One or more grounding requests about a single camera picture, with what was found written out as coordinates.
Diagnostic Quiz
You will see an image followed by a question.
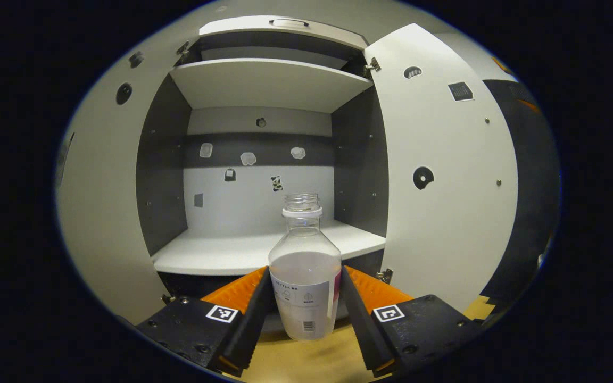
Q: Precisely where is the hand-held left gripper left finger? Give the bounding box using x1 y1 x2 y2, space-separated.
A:
136 266 271 378

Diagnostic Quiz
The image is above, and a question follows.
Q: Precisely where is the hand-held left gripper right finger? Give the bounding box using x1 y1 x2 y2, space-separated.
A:
341 265 485 378

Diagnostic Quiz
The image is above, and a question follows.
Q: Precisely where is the white cabinet door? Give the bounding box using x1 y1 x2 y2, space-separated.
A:
55 37 201 325
364 23 520 314

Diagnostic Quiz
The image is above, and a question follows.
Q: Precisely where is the clear plastic bottle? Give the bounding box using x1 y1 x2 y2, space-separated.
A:
268 193 342 341

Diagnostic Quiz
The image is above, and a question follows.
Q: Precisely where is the white cabinet drawer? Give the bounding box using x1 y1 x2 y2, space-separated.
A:
198 15 368 51

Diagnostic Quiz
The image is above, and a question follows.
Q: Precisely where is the white grey cabinet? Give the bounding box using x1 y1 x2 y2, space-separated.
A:
136 15 392 298

